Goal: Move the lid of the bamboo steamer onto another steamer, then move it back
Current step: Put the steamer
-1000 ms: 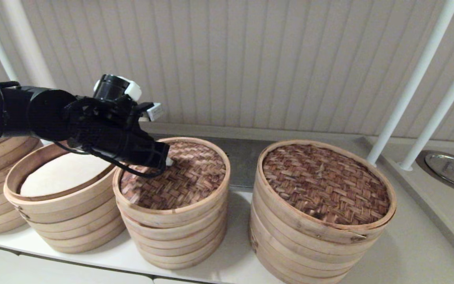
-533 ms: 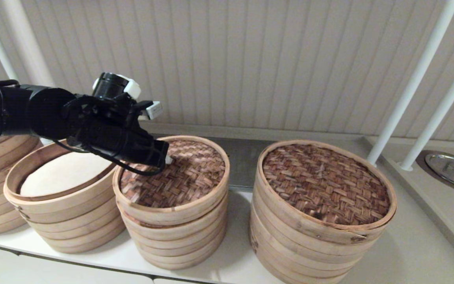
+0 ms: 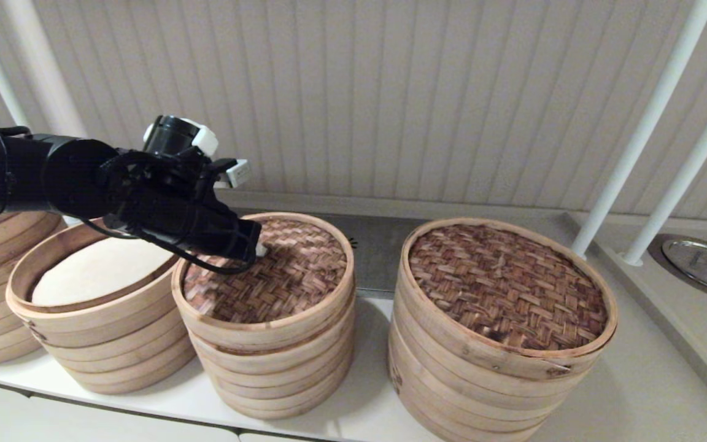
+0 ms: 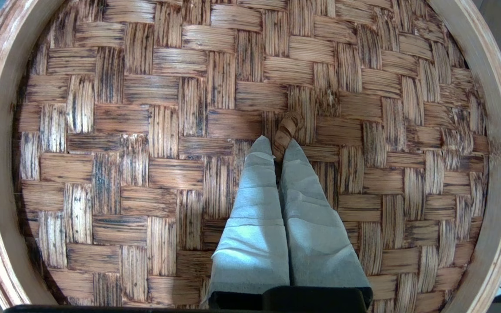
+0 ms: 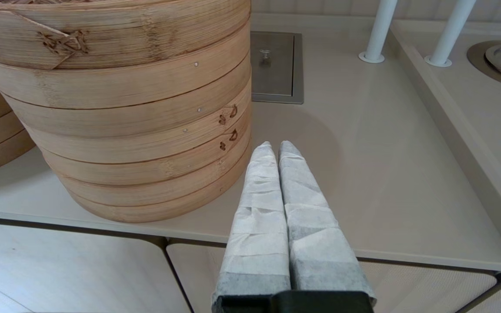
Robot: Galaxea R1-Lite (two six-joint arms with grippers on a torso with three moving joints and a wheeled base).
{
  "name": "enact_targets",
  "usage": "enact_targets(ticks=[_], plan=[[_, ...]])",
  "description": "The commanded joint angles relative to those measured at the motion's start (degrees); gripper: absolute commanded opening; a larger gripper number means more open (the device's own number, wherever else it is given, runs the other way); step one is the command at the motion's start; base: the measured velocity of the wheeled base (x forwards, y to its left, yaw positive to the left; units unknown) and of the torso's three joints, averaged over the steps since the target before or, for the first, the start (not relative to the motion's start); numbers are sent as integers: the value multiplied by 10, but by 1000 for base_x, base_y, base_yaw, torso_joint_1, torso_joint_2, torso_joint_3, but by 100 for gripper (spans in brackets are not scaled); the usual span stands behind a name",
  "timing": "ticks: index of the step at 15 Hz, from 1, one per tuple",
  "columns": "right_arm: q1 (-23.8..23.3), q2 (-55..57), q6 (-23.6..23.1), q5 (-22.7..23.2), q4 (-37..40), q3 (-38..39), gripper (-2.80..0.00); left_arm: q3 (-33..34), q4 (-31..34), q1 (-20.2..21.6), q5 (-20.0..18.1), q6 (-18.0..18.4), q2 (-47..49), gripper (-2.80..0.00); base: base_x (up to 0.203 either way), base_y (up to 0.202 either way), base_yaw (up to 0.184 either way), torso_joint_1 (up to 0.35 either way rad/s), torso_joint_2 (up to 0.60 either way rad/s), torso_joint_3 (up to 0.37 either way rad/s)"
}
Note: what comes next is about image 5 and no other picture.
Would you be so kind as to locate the recessed steel counter panel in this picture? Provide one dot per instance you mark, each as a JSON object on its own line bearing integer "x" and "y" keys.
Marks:
{"x": 276, "y": 74}

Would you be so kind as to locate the large bamboo steamer basket stack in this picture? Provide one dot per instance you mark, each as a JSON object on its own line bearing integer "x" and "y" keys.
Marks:
{"x": 137, "y": 143}

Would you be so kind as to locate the white metal pole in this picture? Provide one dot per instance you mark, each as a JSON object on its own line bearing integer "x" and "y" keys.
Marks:
{"x": 450, "y": 30}
{"x": 383, "y": 26}

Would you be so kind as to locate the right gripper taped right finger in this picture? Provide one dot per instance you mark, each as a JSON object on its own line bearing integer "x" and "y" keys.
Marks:
{"x": 315, "y": 248}

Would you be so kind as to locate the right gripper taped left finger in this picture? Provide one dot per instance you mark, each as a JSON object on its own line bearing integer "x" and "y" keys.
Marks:
{"x": 259, "y": 226}

